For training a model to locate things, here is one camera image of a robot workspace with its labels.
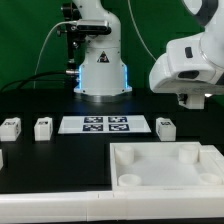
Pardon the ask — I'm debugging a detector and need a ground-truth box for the white square tabletop part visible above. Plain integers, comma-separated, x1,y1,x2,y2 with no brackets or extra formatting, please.
110,142,224,191

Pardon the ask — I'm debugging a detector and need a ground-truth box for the white front rail fixture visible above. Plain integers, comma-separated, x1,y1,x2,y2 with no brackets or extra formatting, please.
0,189,224,224

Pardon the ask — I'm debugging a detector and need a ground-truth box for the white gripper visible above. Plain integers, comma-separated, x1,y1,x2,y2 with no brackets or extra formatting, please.
149,33,224,109

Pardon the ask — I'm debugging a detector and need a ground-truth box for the white cable right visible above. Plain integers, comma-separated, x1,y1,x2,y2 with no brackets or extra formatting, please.
127,0,158,63

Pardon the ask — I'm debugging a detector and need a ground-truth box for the black camera on stand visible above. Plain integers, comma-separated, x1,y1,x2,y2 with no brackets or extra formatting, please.
57,3,111,78

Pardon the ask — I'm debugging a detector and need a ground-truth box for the black cable bundle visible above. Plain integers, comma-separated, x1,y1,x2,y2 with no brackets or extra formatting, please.
0,70,69,93

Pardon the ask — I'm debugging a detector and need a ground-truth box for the white block left edge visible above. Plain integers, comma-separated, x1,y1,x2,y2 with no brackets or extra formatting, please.
0,149,3,170

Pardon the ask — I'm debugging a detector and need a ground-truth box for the white sheet with markers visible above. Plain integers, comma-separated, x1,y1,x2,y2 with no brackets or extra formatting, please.
58,115,151,134

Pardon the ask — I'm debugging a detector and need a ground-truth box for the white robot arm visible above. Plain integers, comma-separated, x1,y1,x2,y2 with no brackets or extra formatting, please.
72,0,224,109

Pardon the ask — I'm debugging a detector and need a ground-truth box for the white camera cable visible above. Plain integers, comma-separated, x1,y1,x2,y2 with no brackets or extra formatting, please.
32,21,78,90

